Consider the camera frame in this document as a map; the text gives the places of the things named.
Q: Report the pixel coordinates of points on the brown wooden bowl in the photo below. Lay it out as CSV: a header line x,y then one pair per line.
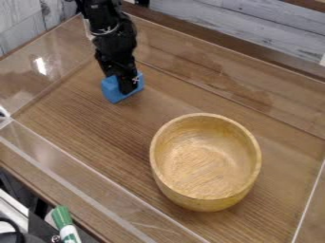
x,y
206,161

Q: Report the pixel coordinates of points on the clear acrylic tray wall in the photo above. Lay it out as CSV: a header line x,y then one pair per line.
x,y
103,207

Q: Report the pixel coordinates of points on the green and white marker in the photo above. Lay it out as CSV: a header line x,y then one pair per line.
x,y
65,224

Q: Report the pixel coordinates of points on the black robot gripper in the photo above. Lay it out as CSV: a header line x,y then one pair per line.
x,y
114,54

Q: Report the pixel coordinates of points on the blue foam block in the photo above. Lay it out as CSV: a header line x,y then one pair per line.
x,y
110,88

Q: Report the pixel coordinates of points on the clear acrylic corner bracket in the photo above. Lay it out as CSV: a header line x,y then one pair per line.
x,y
87,29

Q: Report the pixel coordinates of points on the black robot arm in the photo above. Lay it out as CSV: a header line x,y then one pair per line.
x,y
105,15

